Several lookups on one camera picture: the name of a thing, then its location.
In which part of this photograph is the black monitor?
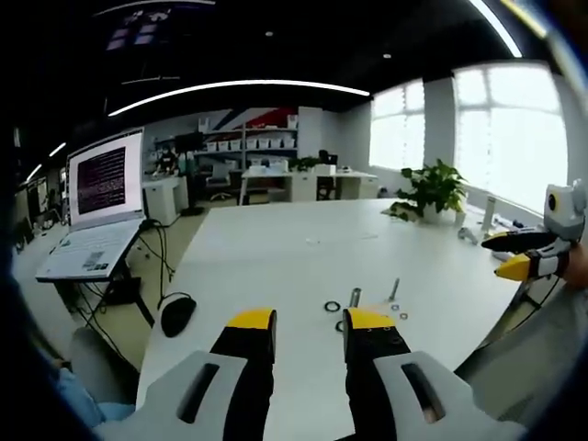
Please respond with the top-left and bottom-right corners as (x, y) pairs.
(175, 131), (205, 151)

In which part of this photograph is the person's leg in jeans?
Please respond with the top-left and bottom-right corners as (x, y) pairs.
(53, 365), (137, 433)

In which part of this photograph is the curved ceiling light strip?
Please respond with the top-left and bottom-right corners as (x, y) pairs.
(107, 80), (371, 118)

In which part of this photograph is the white plant pot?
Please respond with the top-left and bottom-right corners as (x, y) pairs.
(421, 201), (447, 225)

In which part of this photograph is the person's right hand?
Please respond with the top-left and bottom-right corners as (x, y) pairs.
(562, 243), (588, 291)

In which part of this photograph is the black laptop stand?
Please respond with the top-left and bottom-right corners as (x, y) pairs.
(53, 220), (158, 330)

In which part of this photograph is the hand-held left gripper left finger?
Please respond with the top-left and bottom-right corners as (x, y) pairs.
(94, 308), (279, 441)

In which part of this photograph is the white open laptop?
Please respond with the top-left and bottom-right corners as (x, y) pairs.
(35, 128), (148, 283)

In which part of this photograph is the black computer mouse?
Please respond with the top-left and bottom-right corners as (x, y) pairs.
(160, 296), (198, 339)

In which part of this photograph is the green potted plant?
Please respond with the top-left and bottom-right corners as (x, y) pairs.
(394, 158), (469, 221)

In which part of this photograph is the storage shelf with white bins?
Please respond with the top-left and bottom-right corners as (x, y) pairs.
(195, 114), (300, 169)

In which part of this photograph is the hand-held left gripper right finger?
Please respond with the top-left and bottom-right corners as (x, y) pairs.
(342, 307), (529, 441)

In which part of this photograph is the black cable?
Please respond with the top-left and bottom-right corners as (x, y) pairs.
(140, 219), (179, 288)

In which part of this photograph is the white office desk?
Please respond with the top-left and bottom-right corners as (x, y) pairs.
(240, 167), (379, 206)

